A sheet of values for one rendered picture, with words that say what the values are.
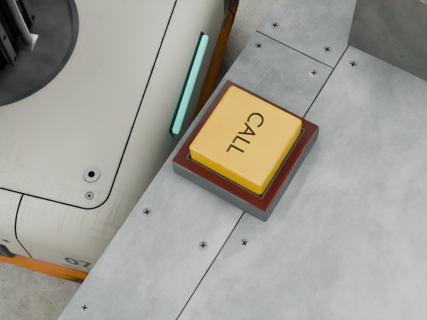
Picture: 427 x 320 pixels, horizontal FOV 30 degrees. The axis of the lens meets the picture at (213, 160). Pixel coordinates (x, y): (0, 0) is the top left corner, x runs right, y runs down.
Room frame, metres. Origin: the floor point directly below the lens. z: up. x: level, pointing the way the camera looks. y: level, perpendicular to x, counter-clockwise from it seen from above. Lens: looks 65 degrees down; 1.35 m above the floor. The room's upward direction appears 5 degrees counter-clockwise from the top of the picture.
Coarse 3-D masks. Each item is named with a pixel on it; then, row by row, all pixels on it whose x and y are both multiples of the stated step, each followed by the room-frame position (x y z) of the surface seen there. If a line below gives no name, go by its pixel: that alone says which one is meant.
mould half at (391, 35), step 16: (368, 0) 0.33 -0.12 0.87; (384, 0) 0.33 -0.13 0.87; (400, 0) 0.32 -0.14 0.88; (416, 0) 0.31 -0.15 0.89; (368, 16) 0.33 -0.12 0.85; (384, 16) 0.33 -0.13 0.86; (400, 16) 0.32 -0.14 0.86; (416, 16) 0.31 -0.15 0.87; (352, 32) 0.34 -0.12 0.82; (368, 32) 0.33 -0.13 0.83; (384, 32) 0.32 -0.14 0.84; (400, 32) 0.32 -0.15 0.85; (416, 32) 0.31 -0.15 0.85; (368, 48) 0.33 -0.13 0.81; (384, 48) 0.32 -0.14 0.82; (400, 48) 0.31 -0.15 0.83; (416, 48) 0.31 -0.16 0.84; (400, 64) 0.31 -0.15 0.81; (416, 64) 0.31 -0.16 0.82
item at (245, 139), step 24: (240, 96) 0.28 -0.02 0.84; (216, 120) 0.26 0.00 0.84; (240, 120) 0.26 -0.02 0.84; (264, 120) 0.26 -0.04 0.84; (288, 120) 0.26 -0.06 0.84; (192, 144) 0.25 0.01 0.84; (216, 144) 0.24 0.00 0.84; (240, 144) 0.24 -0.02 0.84; (264, 144) 0.24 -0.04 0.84; (288, 144) 0.24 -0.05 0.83; (216, 168) 0.23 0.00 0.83; (240, 168) 0.22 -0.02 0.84; (264, 168) 0.22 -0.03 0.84
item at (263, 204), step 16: (256, 96) 0.29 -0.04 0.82; (208, 112) 0.28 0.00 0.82; (288, 112) 0.27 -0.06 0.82; (304, 128) 0.26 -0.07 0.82; (304, 144) 0.24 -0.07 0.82; (176, 160) 0.24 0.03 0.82; (288, 160) 0.23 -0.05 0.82; (208, 176) 0.23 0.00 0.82; (240, 192) 0.21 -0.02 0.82; (272, 192) 0.21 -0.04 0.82
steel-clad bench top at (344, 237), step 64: (320, 0) 0.38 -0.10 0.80; (256, 64) 0.33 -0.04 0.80; (320, 64) 0.32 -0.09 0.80; (384, 64) 0.32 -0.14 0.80; (192, 128) 0.28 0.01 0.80; (320, 128) 0.27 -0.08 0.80; (384, 128) 0.26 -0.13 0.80; (192, 192) 0.22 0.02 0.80; (320, 192) 0.21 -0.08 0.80; (384, 192) 0.21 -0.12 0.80; (128, 256) 0.18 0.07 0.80; (192, 256) 0.18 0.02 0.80; (256, 256) 0.17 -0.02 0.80; (320, 256) 0.17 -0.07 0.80; (384, 256) 0.16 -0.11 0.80
